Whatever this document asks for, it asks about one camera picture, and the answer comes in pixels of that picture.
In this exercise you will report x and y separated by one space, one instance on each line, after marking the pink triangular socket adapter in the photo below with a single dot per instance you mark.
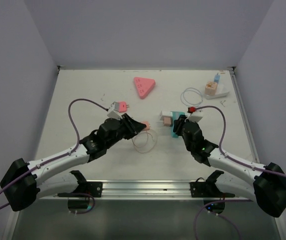
143 86

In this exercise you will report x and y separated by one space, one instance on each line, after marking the white square charger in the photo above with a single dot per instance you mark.
165 115

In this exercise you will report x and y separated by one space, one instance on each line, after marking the blue small plug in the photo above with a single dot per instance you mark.
217 78

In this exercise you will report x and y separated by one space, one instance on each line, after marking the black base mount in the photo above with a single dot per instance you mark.
207 189
93 188

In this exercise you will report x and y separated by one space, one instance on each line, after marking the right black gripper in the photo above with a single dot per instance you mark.
178 124

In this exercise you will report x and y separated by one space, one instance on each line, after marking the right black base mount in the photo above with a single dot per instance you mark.
207 189

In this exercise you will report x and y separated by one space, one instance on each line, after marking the aluminium front rail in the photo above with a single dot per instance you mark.
145 189

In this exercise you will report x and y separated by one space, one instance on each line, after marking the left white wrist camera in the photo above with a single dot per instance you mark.
113 111

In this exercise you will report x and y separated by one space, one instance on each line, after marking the beige pink charger plug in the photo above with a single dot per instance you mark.
167 121

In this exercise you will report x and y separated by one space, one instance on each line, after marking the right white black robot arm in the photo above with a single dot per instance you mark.
263 184

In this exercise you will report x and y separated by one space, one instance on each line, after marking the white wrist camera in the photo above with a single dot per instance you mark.
194 115
113 111

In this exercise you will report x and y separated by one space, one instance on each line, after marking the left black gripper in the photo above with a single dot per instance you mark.
133 126

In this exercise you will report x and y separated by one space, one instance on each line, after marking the teal triangular socket adapter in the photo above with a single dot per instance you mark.
178 120

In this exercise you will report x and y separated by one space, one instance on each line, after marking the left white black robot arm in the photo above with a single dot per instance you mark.
25 182

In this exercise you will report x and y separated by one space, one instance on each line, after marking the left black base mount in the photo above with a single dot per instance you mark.
93 188

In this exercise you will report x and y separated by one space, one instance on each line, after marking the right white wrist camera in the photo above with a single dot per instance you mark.
194 115

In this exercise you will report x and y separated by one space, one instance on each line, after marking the white triangular adapter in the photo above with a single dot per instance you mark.
221 92

